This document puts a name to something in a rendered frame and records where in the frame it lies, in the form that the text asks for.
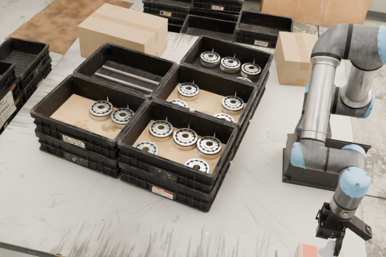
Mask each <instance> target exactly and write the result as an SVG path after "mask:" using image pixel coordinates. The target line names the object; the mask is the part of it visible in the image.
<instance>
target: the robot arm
mask: <svg viewBox="0 0 386 257"><path fill-rule="evenodd" d="M341 59H343V60H350V62H351V64H352V66H351V69H350V73H349V77H348V82H347V84H345V85H344V86H343V87H336V84H335V82H334V80H335V73H336V69H337V67H338V66H340V64H341ZM310 63H311V64H312V71H311V77H310V82H309V83H308V84H307V85H306V90H305V93H304V101H303V107H302V114H301V117H300V119H299V121H298V123H297V125H296V127H295V131H294V133H299V134H301V137H300V142H295V143H294V144H293V147H292V153H291V164H292V165H293V166H297V167H300V168H304V169H305V168H306V169H312V170H318V171H322V172H328V173H334V174H339V179H338V186H337V188H336V190H335V192H334V195H333V197H332V199H331V201H330V203H326V202H324V203H323V206H322V208H321V209H319V211H318V213H317V215H316V218H315V219H316V220H318V223H319V224H318V226H317V228H316V235H315V237H319V238H321V239H326V240H327V239H328V238H331V239H336V240H335V241H333V240H329V241H328V242H327V246H326V247H323V248H320V249H319V250H318V254H319V255H321V256H323V257H338V256H339V253H340V251H341V248H342V242H343V239H344V237H345V233H346V229H347V228H348V229H350V230H351V231H352V232H354V233H355V234H356V235H358V236H359V237H361V238H362V239H364V240H365V241H367V240H369V239H371V238H373V237H372V229H371V227H370V226H369V225H367V224H366V223H365V222H363V221H362V220H361V219H359V218H358V217H357V216H355V215H354V214H355V212H356V210H357V208H358V206H359V205H360V203H361V201H362V199H363V198H364V196H365V194H366V193H367V191H368V189H369V185H370V177H369V176H368V174H367V172H366V165H367V161H366V153H365V150H364V149H363V148H362V147H360V146H358V145H346V146H344V147H343V148H342V150H339V149H332V148H328V147H325V140H326V138H330V139H331V137H332V133H331V126H330V115H331V114H333V115H342V116H349V117H354V118H358V119H360V118H363V119H365V118H367V117H368V116H369V115H370V114H371V112H372V108H373V105H374V102H375V93H374V92H373V91H371V90H370V88H371V86H372V83H373V80H374V78H375V75H376V72H377V70H378V69H380V68H381V67H382V66H383V65H386V27H385V26H373V25H360V24H349V23H341V24H336V25H334V26H332V27H330V28H329V29H327V30H326V31H325V32H324V33H323V34H322V35H321V36H320V37H319V38H318V40H317V41H316V43H315V45H314V47H313V49H312V52H311V57H310ZM318 214H319V217H318Z"/></svg>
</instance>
